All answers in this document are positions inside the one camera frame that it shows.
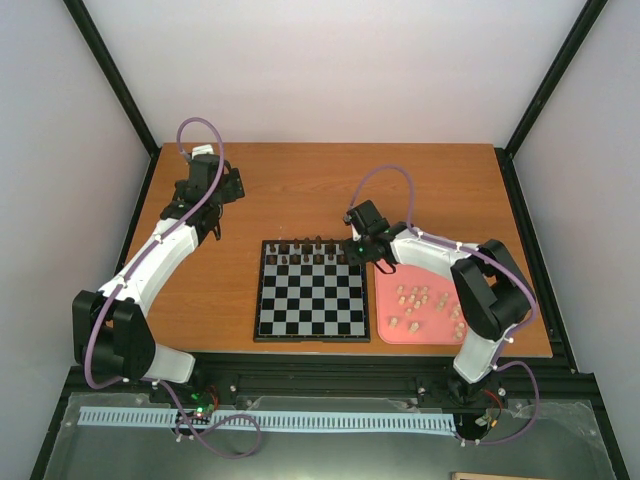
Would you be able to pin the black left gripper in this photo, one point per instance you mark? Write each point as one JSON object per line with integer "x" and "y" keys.
{"x": 234, "y": 185}

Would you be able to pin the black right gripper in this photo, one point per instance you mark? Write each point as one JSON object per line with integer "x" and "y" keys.
{"x": 352, "y": 257}

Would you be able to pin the black grey chessboard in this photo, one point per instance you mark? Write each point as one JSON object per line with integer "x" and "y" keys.
{"x": 309, "y": 302}

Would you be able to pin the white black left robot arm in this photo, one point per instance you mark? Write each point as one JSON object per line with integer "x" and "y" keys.
{"x": 112, "y": 339}

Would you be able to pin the small circuit board with led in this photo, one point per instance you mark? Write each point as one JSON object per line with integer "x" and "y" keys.
{"x": 203, "y": 412}

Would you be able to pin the black aluminium frame rail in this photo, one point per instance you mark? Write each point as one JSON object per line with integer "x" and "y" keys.
{"x": 429, "y": 381}

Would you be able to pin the pink plastic tray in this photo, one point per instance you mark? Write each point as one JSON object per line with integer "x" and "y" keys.
{"x": 435, "y": 328}

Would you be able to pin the light blue slotted cable duct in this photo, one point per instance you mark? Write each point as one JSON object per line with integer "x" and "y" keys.
{"x": 274, "y": 421}

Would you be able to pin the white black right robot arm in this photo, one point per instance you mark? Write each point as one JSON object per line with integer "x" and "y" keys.
{"x": 495, "y": 298}

